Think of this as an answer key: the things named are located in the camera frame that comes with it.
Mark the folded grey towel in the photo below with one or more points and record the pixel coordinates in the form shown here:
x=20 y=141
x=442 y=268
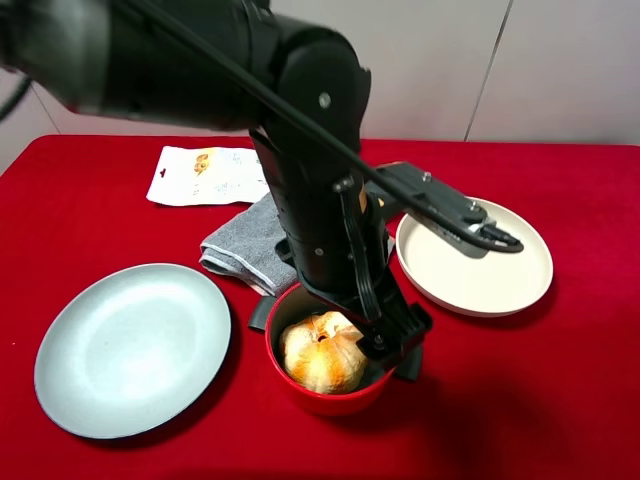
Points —
x=244 y=248

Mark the cream round plate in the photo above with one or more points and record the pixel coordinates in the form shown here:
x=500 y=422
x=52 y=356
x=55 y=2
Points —
x=493 y=285

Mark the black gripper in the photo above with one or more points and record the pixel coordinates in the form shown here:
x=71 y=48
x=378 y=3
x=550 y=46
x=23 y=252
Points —
x=337 y=242

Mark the grey round plate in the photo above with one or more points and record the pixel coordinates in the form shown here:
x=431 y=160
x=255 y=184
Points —
x=132 y=351

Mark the red tablecloth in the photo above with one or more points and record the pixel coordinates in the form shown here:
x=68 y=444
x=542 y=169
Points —
x=549 y=393

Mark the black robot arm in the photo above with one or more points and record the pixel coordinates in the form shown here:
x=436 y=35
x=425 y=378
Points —
x=299 y=90

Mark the pale croissant bread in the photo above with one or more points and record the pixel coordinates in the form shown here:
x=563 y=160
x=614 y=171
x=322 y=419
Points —
x=320 y=353

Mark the white snack packet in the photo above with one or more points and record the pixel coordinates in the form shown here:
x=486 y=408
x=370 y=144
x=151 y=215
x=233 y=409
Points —
x=207 y=176

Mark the red pot with black handles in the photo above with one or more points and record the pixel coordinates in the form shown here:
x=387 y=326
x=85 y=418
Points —
x=273 y=315

